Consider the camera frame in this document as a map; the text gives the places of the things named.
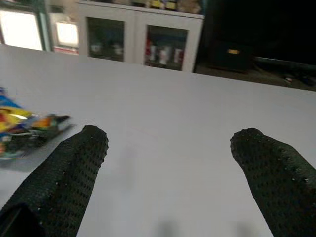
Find colourful crumpled snack wrapper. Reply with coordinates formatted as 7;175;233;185
0;86;75;161

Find black box with yellow label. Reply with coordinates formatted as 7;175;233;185
209;40;254;73

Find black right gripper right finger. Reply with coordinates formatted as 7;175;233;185
230;127;316;237

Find white glass-door cabinet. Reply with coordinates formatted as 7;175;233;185
77;0;205;73

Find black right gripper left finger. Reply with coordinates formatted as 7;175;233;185
0;124;109;237

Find bright white window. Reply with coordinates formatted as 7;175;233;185
0;9;44;51

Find white glowing lamp box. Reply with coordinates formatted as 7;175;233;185
54;21;79;47

